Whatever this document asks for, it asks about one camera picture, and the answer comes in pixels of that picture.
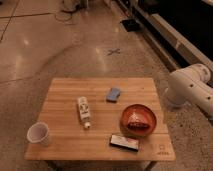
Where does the orange ceramic bowl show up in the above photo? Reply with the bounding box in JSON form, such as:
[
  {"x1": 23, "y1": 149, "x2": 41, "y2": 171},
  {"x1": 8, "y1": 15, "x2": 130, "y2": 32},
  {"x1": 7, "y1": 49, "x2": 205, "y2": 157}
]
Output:
[{"x1": 120, "y1": 104, "x2": 157, "y2": 137}]

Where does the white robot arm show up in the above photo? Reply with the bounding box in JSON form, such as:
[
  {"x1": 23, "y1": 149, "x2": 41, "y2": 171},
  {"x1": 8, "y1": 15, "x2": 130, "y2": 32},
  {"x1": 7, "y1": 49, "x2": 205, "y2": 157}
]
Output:
[{"x1": 165, "y1": 64, "x2": 213, "y2": 117}]

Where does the blue sponge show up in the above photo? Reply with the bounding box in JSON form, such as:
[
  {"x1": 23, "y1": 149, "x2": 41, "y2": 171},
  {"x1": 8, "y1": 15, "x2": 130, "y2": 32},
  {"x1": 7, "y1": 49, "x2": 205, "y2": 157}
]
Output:
[{"x1": 106, "y1": 88, "x2": 121, "y2": 102}]

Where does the white tube bottle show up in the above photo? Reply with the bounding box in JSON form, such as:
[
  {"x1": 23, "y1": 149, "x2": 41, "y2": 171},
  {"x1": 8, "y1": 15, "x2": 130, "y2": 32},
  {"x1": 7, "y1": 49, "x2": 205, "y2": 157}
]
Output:
[{"x1": 77, "y1": 97, "x2": 91, "y2": 129}]

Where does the wooden folding table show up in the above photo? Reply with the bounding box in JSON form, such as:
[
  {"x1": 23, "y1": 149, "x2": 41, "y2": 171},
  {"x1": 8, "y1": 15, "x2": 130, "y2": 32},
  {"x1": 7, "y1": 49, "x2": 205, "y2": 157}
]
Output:
[{"x1": 25, "y1": 78, "x2": 176, "y2": 161}]

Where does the black and white box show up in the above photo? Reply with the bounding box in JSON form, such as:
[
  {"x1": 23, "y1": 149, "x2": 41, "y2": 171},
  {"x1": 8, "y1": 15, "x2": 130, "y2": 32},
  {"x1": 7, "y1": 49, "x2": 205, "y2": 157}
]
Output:
[{"x1": 110, "y1": 134, "x2": 139, "y2": 151}]

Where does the black floor mat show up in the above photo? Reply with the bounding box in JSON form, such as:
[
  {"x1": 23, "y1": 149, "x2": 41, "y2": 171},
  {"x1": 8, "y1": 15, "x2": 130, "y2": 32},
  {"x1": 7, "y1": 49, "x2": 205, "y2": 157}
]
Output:
[{"x1": 121, "y1": 19, "x2": 140, "y2": 32}]

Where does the long white ledge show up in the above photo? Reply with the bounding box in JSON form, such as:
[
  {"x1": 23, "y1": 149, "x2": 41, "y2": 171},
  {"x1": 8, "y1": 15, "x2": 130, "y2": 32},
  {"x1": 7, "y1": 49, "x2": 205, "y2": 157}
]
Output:
[{"x1": 114, "y1": 0, "x2": 213, "y2": 88}]

